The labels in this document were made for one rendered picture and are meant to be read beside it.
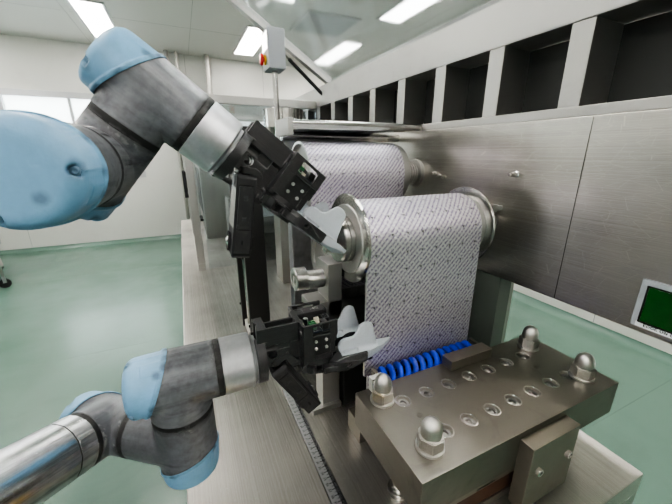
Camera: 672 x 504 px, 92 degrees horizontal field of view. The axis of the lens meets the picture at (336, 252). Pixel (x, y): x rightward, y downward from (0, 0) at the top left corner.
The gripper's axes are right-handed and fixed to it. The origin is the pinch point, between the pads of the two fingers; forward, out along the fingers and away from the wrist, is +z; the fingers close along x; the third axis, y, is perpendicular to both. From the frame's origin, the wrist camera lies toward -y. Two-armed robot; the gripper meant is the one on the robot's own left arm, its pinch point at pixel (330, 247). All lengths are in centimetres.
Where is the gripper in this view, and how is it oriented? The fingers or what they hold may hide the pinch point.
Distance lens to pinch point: 50.4
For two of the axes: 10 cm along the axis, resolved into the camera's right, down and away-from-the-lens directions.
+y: 5.8, -8.1, 0.3
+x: -4.2, -2.7, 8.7
